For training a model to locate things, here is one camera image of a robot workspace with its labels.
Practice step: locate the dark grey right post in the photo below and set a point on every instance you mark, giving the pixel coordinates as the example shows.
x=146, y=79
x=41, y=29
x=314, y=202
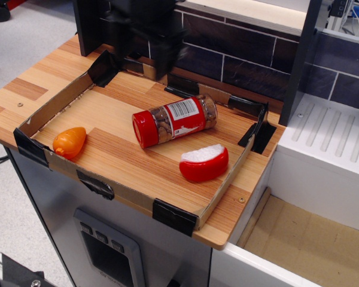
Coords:
x=292, y=98

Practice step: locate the red-lidded spice bottle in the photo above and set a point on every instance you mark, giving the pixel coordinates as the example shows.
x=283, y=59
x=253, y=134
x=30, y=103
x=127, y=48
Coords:
x=164, y=123

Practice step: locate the black caster wheel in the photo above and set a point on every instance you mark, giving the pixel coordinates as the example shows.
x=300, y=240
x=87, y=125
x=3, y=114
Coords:
x=1, y=10

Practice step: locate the orange toy carrot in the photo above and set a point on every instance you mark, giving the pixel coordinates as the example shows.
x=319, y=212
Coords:
x=69, y=143

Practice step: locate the dark grey left post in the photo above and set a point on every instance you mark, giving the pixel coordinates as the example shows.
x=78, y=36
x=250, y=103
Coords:
x=89, y=18

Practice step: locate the grey oven control panel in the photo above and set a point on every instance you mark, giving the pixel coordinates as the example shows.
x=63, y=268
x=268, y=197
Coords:
x=116, y=256

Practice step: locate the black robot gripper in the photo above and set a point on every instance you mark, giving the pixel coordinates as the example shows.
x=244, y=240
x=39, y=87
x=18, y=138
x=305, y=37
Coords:
x=152, y=20

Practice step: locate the red white toy cheese wedge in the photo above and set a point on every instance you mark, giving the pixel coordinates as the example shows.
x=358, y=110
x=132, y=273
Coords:
x=204, y=164

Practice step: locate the dark grey post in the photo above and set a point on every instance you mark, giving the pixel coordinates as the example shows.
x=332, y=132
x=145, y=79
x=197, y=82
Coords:
x=292, y=98
x=89, y=18

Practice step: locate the white toy sink drainboard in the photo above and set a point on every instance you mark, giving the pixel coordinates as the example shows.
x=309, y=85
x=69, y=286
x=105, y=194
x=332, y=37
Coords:
x=324, y=133

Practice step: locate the cardboard fence with black tape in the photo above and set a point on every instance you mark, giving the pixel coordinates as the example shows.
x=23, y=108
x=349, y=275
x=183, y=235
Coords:
x=112, y=163

